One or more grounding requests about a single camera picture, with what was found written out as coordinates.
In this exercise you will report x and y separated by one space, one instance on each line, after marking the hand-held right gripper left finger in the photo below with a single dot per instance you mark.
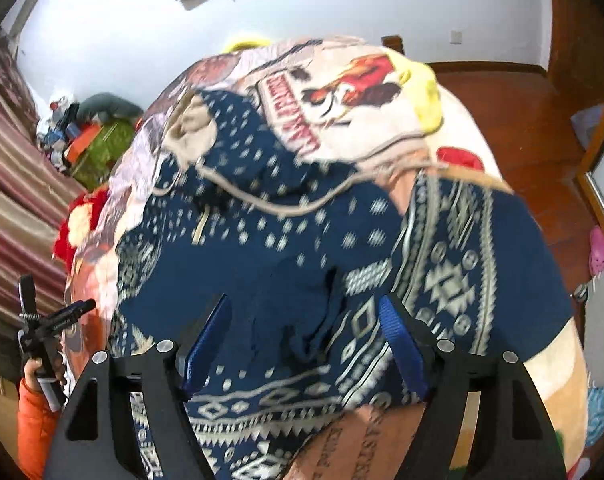
206 345

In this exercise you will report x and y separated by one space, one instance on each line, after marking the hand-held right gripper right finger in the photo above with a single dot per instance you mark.
402 345

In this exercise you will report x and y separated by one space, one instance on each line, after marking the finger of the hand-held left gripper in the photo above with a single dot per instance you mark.
74 312
26 292

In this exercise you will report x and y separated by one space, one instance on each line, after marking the navy patterned hooded garment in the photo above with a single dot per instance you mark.
307 220

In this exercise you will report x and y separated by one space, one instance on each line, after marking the person's left forearm orange sleeve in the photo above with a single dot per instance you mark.
34 425

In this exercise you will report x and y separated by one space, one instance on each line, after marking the person's left hand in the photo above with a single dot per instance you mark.
31 372

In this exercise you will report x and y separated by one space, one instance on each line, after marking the red fluffy cloth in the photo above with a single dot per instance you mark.
74 230

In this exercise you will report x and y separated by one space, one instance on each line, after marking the striped curtain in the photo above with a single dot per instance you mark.
11 160

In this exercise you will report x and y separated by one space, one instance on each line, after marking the green and red cloth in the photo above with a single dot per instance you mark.
99 152

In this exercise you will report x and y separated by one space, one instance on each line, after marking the printed blanket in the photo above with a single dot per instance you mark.
557 375

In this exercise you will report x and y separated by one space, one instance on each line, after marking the orange box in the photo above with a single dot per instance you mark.
84 141

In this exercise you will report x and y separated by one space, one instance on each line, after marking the pile of small clutter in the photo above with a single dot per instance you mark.
56 120

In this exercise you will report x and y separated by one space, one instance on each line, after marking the grey plush toy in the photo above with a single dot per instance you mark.
106 105

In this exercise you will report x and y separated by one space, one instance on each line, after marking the pink slipper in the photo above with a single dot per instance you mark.
599 250

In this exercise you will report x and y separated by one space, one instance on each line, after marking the yellow cloth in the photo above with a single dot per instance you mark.
429 105

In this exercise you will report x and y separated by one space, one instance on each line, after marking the pale purple bag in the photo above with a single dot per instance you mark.
589 125

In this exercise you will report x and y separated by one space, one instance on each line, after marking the wooden bedpost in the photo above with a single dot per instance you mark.
393 44

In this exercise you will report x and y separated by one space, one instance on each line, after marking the wooden door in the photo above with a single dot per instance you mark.
582 35

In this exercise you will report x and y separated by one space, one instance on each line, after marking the white wall socket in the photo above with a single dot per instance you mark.
456 36

